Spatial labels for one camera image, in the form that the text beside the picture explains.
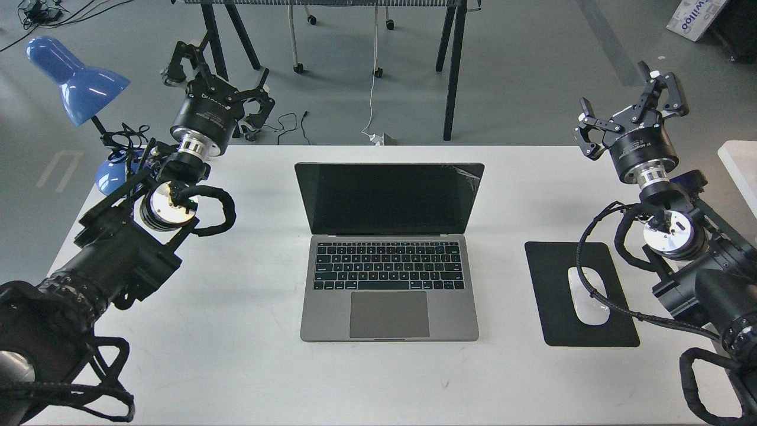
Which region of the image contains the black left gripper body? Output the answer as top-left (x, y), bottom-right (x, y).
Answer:
top-left (170, 78), bottom-right (244, 156)

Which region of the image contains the blue desk lamp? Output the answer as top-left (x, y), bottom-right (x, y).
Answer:
top-left (26, 36), bottom-right (148, 196)

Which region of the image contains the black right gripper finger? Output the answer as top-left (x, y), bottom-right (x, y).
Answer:
top-left (574, 97), bottom-right (622, 161)
top-left (630, 60), bottom-right (690, 127)

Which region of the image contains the black mouse pad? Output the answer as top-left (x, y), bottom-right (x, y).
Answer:
top-left (525, 241), bottom-right (640, 347)

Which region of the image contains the cardboard box with blue print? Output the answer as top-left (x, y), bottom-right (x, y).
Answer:
top-left (666, 0), bottom-right (728, 41)

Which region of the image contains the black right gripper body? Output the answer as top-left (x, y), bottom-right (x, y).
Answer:
top-left (603, 109), bottom-right (679, 184)

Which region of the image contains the white power cable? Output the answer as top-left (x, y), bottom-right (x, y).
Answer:
top-left (361, 6), bottom-right (380, 140)

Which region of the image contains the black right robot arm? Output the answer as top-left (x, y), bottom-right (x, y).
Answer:
top-left (573, 62), bottom-right (756, 425)

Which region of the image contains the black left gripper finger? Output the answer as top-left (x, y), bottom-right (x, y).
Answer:
top-left (238, 68), bottom-right (275, 142)
top-left (160, 40), bottom-right (215, 88)

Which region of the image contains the white power adapter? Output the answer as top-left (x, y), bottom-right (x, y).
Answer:
top-left (368, 133), bottom-right (398, 146)

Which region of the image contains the white computer mouse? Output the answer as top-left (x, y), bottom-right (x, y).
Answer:
top-left (568, 266), bottom-right (610, 326)

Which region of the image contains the white side table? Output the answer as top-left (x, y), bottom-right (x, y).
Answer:
top-left (717, 140), bottom-right (756, 217)

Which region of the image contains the black cable on floor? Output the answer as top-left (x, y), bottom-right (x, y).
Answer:
top-left (260, 111), bottom-right (311, 146)

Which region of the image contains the black trestle table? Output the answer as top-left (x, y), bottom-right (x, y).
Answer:
top-left (172, 0), bottom-right (483, 141)

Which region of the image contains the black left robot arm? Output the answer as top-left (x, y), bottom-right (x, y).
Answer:
top-left (2, 41), bottom-right (275, 425)

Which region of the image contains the grey open laptop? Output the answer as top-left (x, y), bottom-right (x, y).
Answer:
top-left (295, 162), bottom-right (485, 342)

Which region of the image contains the black cable bundle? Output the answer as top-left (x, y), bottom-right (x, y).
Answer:
top-left (0, 0), bottom-right (137, 53)

